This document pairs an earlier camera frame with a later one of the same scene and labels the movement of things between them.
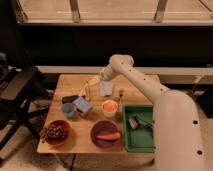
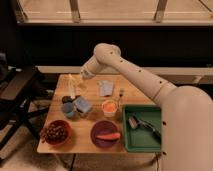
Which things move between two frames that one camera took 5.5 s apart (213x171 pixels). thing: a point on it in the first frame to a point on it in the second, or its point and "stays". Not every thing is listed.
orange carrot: [110, 136] stays
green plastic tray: [138, 123] stays
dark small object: [69, 98] stays
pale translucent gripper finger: [89, 83] to [71, 84]
